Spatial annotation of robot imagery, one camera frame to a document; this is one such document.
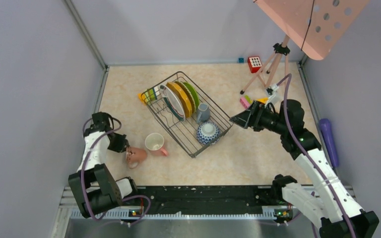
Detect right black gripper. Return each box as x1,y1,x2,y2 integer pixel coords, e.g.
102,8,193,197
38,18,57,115
230,100,288,135

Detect brown ceramic mug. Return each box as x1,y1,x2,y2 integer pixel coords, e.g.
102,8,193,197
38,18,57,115
126,146,147,169

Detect pink mug white inside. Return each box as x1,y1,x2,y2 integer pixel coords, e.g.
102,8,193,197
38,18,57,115
144,133,169,156

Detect orange patterned bowl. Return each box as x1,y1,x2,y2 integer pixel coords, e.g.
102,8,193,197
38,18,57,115
196,121,221,145

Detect grey printed mug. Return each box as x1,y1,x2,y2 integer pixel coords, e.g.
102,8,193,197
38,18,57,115
196,103,210,124

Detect woven bamboo tray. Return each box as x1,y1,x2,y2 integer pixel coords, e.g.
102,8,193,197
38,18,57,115
176,81,196,114

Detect yellow dotted plate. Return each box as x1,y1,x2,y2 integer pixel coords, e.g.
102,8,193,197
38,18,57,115
167,81,192,118

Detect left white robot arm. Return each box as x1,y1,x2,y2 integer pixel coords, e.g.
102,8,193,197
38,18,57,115
68,112,139,219

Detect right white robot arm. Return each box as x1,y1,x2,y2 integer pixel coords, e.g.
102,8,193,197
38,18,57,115
230,99,380,238

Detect pink toy brick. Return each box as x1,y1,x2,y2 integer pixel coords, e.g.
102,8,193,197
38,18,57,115
239,97,251,109

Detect green toy brick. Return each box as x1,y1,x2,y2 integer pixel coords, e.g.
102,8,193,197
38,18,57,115
244,95,253,104

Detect red window toy block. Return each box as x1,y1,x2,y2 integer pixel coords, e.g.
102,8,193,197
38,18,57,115
247,56,262,73

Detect purple cylinder object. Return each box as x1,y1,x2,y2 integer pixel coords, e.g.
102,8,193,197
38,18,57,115
319,118,340,168

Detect pink perforated board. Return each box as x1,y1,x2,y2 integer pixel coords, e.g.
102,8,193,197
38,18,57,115
254,0,369,60

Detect yellow triangular toy frame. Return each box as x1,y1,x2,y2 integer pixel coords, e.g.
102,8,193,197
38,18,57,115
257,98,269,105

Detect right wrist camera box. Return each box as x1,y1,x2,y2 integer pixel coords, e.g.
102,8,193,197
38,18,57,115
265,84,283,105

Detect black wire dish rack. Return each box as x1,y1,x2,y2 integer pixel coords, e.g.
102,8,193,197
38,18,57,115
139,71,232,158

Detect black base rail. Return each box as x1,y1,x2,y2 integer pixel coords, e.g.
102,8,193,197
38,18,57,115
111,185,305,225

